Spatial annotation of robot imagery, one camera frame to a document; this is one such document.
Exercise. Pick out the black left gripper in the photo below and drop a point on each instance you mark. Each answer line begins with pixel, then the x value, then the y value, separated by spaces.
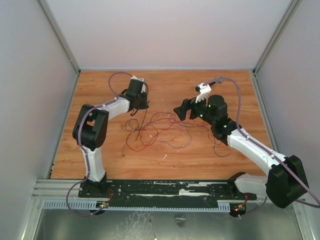
pixel 145 105

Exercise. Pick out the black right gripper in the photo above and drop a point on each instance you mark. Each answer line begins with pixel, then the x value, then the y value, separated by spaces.
pixel 189 110

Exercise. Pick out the black zip tie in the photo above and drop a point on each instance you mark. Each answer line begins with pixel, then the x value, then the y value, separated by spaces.
pixel 141 125

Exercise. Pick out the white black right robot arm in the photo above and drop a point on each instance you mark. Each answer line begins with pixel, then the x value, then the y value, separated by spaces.
pixel 285 179

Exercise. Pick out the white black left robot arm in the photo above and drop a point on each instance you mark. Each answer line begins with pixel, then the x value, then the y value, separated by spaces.
pixel 90 129

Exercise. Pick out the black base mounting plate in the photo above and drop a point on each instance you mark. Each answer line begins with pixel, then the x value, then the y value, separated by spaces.
pixel 159 193

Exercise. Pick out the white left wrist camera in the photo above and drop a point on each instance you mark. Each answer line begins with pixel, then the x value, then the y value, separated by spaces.
pixel 137 84

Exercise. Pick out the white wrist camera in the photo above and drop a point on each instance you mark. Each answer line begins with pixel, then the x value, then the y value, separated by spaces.
pixel 203 90
pixel 137 84

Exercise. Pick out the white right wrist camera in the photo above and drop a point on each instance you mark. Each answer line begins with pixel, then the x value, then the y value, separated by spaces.
pixel 203 90

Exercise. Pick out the adjustable wrench black handle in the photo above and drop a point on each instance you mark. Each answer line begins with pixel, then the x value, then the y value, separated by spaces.
pixel 219 79

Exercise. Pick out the aluminium frame rail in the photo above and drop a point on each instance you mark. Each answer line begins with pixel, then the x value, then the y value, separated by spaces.
pixel 56 189

